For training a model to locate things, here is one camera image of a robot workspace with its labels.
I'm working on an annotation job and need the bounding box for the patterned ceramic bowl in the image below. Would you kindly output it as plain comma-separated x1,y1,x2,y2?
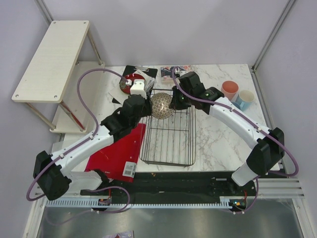
151,93,173,119

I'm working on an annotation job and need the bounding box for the dark brown plate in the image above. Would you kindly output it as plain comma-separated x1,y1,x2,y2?
119,73,145,95

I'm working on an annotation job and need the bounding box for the grey wire dish rack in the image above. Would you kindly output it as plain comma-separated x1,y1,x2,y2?
139,88,197,167

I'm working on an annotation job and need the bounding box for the pink plastic cup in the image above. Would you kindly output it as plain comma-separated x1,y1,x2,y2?
221,80,239,100

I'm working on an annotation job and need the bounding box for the light blue mug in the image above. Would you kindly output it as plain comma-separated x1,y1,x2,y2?
235,90,255,111

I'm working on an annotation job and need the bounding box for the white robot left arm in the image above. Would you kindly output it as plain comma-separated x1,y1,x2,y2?
33,95,152,200

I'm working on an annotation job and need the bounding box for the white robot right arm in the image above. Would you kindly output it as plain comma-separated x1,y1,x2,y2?
170,71,284,195

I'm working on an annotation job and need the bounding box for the white paper sheet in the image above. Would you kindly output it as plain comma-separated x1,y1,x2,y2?
109,85,129,104

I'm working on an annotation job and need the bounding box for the floral cover book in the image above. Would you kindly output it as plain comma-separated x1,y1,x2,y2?
160,65,192,84

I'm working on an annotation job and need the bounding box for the black clipboard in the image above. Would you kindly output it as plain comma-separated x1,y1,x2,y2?
112,65,158,104

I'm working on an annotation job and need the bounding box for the red cutting board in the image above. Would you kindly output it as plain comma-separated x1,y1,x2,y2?
85,123,146,182

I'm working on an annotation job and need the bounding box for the white two-tier shelf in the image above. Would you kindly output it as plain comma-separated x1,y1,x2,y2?
12,20,105,134

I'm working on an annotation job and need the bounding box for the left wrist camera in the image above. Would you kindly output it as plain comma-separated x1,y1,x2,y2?
125,79,147,98

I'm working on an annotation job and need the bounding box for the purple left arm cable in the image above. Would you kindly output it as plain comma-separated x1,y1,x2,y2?
26,68,129,201

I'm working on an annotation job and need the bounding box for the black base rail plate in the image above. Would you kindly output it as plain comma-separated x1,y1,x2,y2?
80,172,256,203

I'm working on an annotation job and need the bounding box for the white slotted cable duct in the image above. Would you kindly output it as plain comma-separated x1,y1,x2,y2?
45,197,245,209

